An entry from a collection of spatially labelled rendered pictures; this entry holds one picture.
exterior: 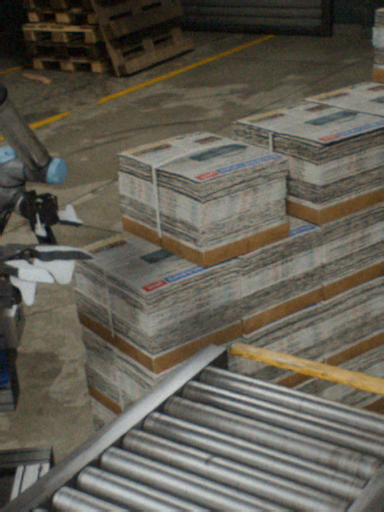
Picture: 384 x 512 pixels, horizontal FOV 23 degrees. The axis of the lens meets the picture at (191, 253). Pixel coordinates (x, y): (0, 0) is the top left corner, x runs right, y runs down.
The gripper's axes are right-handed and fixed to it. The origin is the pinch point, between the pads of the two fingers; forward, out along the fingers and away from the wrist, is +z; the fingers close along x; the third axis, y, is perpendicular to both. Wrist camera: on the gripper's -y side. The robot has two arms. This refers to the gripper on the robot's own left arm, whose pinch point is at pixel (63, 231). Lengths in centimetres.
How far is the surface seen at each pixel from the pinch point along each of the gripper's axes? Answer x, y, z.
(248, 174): 31, 19, 44
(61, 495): -53, -6, 96
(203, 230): 16.1, 7.9, 44.1
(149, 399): -26, -6, 81
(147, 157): 18.1, 20.7, 18.1
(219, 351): -4, -5, 75
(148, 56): 355, -73, -511
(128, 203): 14.7, 7.2, 11.6
